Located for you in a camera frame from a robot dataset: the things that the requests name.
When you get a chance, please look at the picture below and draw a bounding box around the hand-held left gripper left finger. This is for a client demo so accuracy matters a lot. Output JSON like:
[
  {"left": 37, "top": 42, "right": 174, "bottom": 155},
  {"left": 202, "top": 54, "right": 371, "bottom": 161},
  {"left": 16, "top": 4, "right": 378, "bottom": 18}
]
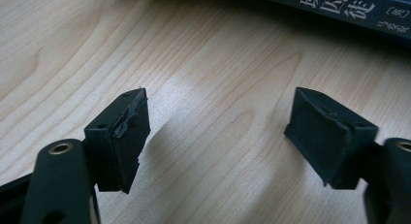
[{"left": 82, "top": 86, "right": 152, "bottom": 195}]

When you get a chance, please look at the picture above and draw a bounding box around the black hardcover book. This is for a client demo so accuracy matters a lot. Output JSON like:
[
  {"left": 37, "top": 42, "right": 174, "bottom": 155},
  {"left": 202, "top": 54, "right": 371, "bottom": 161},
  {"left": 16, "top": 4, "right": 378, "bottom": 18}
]
[{"left": 237, "top": 0, "right": 411, "bottom": 42}]

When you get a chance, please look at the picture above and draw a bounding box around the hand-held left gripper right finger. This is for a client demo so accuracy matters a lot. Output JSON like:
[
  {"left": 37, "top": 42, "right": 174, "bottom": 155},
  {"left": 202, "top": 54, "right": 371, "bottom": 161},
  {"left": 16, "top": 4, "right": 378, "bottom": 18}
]
[{"left": 283, "top": 86, "right": 379, "bottom": 190}]

